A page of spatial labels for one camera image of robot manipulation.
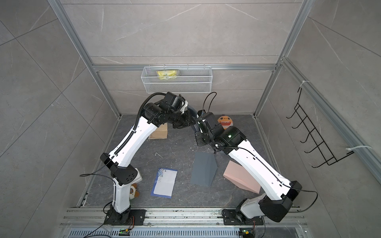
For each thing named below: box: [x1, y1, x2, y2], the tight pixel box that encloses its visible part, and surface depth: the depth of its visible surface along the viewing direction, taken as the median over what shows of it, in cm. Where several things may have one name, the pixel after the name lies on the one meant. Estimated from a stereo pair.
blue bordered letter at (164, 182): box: [150, 168, 179, 199], surface depth 87 cm
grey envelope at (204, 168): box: [190, 151, 218, 187], surface depth 92 cm
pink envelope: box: [223, 160, 261, 194], surface depth 90 cm
